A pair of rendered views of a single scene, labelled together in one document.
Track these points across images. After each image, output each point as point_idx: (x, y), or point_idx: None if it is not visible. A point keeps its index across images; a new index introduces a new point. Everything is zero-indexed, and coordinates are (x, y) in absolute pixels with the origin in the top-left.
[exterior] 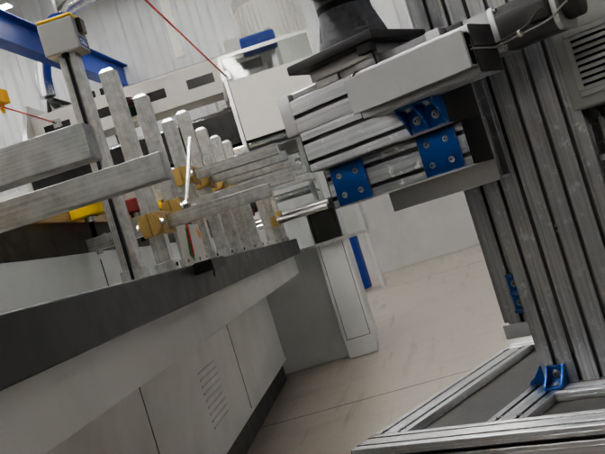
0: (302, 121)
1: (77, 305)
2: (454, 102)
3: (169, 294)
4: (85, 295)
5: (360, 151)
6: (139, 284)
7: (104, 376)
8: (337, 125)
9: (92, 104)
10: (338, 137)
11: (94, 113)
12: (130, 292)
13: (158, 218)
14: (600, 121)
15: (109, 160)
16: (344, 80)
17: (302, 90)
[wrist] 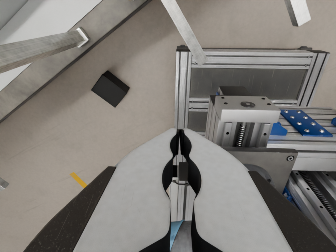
0: (214, 117)
1: (12, 111)
2: None
3: (105, 37)
4: (17, 107)
5: (205, 134)
6: (64, 69)
7: None
8: (209, 135)
9: (11, 68)
10: (208, 130)
11: (16, 67)
12: (54, 77)
13: (129, 0)
14: None
15: (45, 56)
16: None
17: (223, 134)
